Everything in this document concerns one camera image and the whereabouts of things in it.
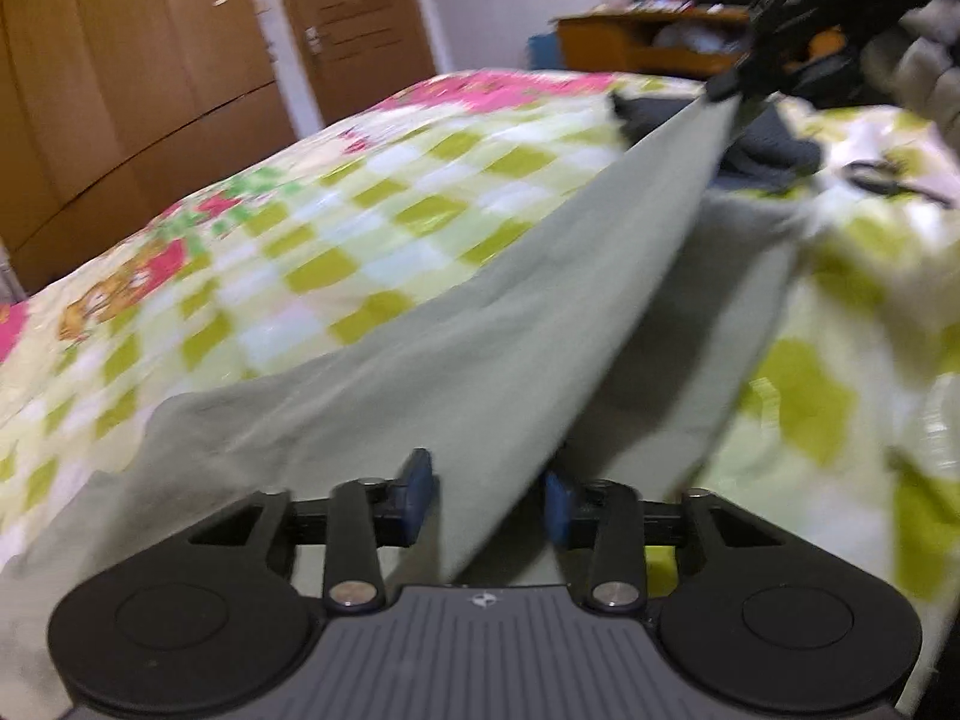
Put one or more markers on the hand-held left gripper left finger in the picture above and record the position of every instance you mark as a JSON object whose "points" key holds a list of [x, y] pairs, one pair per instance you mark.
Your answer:
{"points": [[418, 493]]}

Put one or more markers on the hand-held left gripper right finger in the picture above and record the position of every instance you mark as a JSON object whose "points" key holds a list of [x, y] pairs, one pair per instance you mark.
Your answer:
{"points": [[556, 510]]}

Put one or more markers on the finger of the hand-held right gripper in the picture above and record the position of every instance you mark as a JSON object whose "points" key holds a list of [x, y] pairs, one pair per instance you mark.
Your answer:
{"points": [[765, 30]]}

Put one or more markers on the grey-green pants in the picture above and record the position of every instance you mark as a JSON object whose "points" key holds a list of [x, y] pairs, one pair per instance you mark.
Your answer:
{"points": [[487, 330]]}

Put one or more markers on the person's right hand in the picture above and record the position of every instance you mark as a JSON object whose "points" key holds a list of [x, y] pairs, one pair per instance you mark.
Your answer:
{"points": [[926, 67]]}

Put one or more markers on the white cloth in desk shelf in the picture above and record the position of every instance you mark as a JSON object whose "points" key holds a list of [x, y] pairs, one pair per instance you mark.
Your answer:
{"points": [[686, 37]]}

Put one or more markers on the folded dark grey cloth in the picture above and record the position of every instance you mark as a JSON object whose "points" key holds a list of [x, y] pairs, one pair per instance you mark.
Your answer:
{"points": [[772, 151]]}

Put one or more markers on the wooden side desk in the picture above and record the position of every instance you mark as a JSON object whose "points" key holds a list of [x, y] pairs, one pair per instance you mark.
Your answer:
{"points": [[600, 41]]}

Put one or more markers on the blue foam mat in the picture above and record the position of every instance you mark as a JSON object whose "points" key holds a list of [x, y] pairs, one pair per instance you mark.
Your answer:
{"points": [[541, 52]]}

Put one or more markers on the bed with checkered cover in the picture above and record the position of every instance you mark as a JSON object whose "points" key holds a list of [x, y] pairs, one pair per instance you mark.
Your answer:
{"points": [[360, 187]]}

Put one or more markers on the wooden door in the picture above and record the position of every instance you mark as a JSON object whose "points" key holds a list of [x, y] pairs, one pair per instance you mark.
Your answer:
{"points": [[352, 22]]}

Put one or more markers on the wooden wardrobe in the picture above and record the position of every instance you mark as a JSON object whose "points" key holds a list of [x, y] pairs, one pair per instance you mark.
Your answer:
{"points": [[120, 90]]}

